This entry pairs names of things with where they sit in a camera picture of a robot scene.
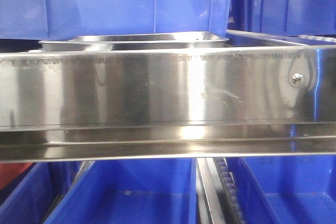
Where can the silver metal tray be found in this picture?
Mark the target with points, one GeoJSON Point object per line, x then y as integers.
{"type": "Point", "coordinates": [177, 40]}

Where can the blue bin lower centre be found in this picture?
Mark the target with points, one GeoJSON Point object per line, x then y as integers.
{"type": "Point", "coordinates": [159, 190]}

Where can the blue bin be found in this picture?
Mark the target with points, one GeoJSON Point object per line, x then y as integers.
{"type": "Point", "coordinates": [30, 197]}
{"type": "Point", "coordinates": [285, 189]}
{"type": "Point", "coordinates": [159, 190]}

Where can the blue bin lower right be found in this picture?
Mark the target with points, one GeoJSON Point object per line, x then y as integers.
{"type": "Point", "coordinates": [285, 189]}

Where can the blue crate upper right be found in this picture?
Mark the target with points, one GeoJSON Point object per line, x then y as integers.
{"type": "Point", "coordinates": [284, 17]}

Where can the large blue crate upper centre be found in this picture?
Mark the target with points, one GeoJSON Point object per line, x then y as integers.
{"type": "Point", "coordinates": [63, 19]}

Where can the blue bin lower left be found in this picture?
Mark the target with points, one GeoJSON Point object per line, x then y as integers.
{"type": "Point", "coordinates": [30, 197]}

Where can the stainless steel shelf front rail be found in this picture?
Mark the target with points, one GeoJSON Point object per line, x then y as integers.
{"type": "Point", "coordinates": [63, 106]}

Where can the roller track rail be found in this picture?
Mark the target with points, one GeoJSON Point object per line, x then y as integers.
{"type": "Point", "coordinates": [216, 193]}

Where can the silver bolt on rail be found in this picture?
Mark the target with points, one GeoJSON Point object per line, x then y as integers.
{"type": "Point", "coordinates": [297, 78]}

